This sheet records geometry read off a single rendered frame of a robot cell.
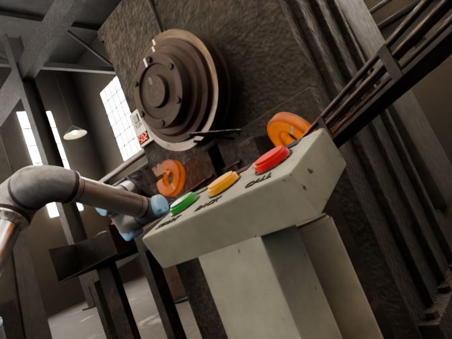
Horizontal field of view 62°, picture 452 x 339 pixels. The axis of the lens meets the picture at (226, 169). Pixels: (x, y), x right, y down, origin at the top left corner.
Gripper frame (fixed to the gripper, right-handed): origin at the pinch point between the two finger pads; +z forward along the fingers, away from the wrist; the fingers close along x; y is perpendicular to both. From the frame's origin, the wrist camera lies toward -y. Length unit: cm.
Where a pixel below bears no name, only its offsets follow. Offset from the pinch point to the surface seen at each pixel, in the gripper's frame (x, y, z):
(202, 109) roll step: -32.7, 13.1, 1.0
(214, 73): -42.3, 21.3, 5.0
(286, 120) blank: -72, -5, -24
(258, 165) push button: -95, -6, -77
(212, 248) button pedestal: -86, -11, -80
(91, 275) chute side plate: 88, -25, -8
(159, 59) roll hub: -28.2, 37.0, 0.4
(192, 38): -40, 37, 9
